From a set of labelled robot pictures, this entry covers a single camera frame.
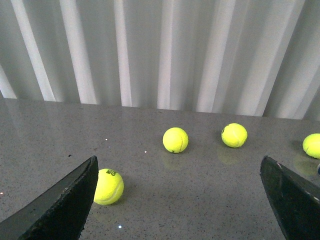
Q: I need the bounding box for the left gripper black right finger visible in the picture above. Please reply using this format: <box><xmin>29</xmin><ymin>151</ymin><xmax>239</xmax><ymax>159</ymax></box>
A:
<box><xmin>260</xmin><ymin>156</ymin><xmax>320</xmax><ymax>240</ymax></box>

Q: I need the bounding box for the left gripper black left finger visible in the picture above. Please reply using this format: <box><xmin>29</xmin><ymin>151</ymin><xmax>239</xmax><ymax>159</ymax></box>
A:
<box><xmin>0</xmin><ymin>155</ymin><xmax>99</xmax><ymax>240</ymax></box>

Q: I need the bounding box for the yellow tennis ball near left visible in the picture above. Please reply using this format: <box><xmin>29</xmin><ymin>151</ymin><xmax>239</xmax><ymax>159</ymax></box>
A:
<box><xmin>93</xmin><ymin>168</ymin><xmax>124</xmax><ymax>206</ymax></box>

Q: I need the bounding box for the yellow tennis ball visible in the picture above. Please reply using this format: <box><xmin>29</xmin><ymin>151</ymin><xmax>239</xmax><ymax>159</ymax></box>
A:
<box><xmin>302</xmin><ymin>133</ymin><xmax>320</xmax><ymax>159</ymax></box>
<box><xmin>221</xmin><ymin>123</ymin><xmax>248</xmax><ymax>148</ymax></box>
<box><xmin>93</xmin><ymin>168</ymin><xmax>124</xmax><ymax>206</ymax></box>
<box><xmin>162</xmin><ymin>127</ymin><xmax>189</xmax><ymax>154</ymax></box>

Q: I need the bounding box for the yellow tennis ball far right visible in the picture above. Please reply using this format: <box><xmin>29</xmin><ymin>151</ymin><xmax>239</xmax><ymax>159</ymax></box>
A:
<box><xmin>302</xmin><ymin>133</ymin><xmax>320</xmax><ymax>159</ymax></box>

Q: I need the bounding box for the yellow tennis ball right centre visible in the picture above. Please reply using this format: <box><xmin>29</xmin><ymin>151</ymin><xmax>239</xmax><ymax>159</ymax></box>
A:
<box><xmin>221</xmin><ymin>123</ymin><xmax>248</xmax><ymax>148</ymax></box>

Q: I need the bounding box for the white pleated curtain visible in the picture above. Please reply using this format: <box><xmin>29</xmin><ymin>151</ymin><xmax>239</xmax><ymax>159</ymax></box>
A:
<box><xmin>0</xmin><ymin>0</ymin><xmax>320</xmax><ymax>120</ymax></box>

